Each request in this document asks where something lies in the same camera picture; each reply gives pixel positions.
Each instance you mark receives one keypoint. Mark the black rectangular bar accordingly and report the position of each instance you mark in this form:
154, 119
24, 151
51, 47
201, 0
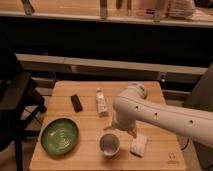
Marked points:
76, 103

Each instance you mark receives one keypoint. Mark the white ceramic cup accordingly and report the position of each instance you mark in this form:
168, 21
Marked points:
109, 145

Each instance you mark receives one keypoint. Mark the white sponge block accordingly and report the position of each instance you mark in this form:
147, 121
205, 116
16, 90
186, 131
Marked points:
138, 145

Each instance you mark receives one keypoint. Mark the wooden table board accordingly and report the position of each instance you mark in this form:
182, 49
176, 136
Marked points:
162, 152

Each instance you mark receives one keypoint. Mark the white tube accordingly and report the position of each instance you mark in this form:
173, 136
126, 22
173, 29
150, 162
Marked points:
101, 103

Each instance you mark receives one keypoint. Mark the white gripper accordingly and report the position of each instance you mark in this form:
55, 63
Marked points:
127, 126

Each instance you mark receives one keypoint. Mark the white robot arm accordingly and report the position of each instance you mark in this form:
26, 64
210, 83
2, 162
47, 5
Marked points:
131, 105

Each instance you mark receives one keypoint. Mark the black chair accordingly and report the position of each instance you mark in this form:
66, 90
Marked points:
19, 104

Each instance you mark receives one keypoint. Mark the green ceramic bowl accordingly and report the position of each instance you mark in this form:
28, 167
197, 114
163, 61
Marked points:
60, 137

